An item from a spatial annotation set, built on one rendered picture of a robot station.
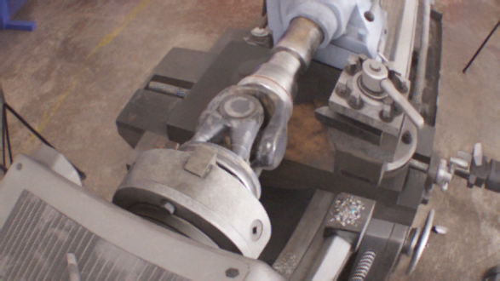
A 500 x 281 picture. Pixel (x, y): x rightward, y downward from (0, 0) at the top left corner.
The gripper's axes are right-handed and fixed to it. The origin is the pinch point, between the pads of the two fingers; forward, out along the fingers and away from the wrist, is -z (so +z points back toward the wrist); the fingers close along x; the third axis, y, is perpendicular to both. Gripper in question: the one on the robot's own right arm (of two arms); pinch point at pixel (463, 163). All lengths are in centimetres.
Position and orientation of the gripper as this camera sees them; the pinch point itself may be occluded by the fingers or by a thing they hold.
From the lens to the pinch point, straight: 140.5
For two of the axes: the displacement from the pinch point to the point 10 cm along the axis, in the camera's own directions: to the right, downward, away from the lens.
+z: 9.1, 2.7, -3.2
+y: 1.0, 6.1, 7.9
